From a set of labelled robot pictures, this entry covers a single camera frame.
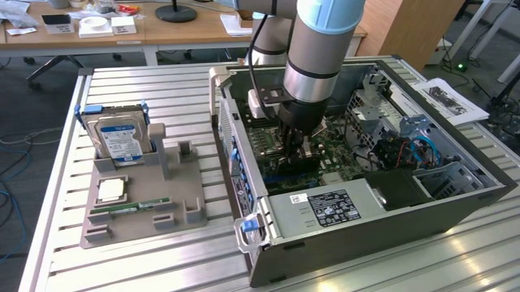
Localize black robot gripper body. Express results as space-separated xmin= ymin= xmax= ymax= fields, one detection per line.
xmin=278 ymin=100 xmax=329 ymax=134

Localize CPU socket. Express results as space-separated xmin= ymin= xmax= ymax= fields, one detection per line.
xmin=270 ymin=127 xmax=286 ymax=150

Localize green Dell motherboard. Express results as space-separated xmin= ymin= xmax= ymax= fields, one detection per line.
xmin=232 ymin=100 xmax=366 ymax=195

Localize metal disk bay cage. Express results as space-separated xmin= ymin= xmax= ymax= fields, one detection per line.
xmin=343 ymin=71 xmax=407 ymax=159

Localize grey power supply unit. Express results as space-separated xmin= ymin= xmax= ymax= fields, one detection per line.
xmin=267 ymin=178 xmax=386 ymax=240

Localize loose white papers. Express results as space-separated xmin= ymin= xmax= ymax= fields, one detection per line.
xmin=220 ymin=13 xmax=255 ymax=38

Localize printed paper stack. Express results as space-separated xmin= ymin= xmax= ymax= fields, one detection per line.
xmin=411 ymin=78 xmax=490 ymax=125

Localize grey plastic parts rack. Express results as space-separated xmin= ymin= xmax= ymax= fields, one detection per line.
xmin=79 ymin=123 xmax=210 ymax=250

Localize wooden cabinet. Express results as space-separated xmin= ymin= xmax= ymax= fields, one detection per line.
xmin=355 ymin=0 xmax=466 ymax=71

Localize dark grey open PC case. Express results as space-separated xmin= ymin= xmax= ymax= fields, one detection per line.
xmin=208 ymin=59 xmax=518 ymax=288

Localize wooden office desk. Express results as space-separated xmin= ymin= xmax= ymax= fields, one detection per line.
xmin=0 ymin=0 xmax=147 ymax=58
xmin=144 ymin=0 xmax=369 ymax=58

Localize small metal drive bay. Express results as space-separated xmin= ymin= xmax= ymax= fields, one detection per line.
xmin=413 ymin=161 xmax=486 ymax=200

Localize hard disk in blue caddy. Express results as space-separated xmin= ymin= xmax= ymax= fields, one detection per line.
xmin=73 ymin=103 xmax=152 ymax=167

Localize green RAM stick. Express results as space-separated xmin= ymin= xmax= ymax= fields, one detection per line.
xmin=89 ymin=197 xmax=171 ymax=215

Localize black round lamp base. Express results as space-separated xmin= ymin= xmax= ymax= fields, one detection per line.
xmin=155 ymin=0 xmax=198 ymax=23

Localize silver CPU chip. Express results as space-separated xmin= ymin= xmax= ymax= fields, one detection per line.
xmin=97 ymin=179 xmax=125 ymax=203

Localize plain white box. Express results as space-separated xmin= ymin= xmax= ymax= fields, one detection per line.
xmin=109 ymin=16 xmax=137 ymax=36

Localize white tape roll on box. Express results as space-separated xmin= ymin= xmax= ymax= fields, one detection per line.
xmin=77 ymin=16 xmax=113 ymax=39

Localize black chair base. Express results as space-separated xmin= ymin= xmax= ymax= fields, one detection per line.
xmin=24 ymin=54 xmax=87 ymax=91

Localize white box with black top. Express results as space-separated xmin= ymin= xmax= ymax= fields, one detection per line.
xmin=41 ymin=14 xmax=76 ymax=35

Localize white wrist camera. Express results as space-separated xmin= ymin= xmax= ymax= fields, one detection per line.
xmin=246 ymin=89 xmax=270 ymax=119

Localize black camera cable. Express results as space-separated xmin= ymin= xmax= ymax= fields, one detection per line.
xmin=247 ymin=0 xmax=280 ymax=119

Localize red data wire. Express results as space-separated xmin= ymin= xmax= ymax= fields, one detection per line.
xmin=398 ymin=141 xmax=411 ymax=167

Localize blue data wire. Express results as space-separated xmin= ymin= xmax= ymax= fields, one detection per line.
xmin=409 ymin=136 xmax=442 ymax=167

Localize white table frame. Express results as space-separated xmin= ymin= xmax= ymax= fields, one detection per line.
xmin=443 ymin=0 xmax=520 ymax=83

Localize white floor cable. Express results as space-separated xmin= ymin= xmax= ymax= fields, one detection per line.
xmin=0 ymin=127 xmax=61 ymax=145

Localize blue floor cable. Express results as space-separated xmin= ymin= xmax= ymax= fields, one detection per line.
xmin=0 ymin=145 xmax=33 ymax=262

